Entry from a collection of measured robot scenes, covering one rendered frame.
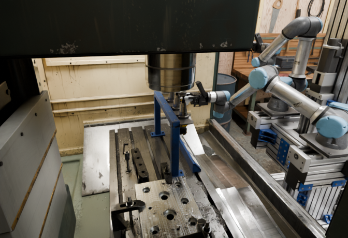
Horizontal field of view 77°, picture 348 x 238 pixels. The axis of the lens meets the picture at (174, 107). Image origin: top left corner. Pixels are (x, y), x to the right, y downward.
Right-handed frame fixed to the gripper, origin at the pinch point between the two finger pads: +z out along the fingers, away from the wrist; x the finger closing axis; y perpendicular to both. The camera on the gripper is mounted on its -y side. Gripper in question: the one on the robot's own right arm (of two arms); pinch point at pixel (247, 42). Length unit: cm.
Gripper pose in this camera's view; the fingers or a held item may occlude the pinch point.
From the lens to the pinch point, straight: 222.7
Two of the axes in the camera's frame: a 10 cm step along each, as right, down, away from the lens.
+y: 1.1, 8.9, 4.4
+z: -4.1, -3.6, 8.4
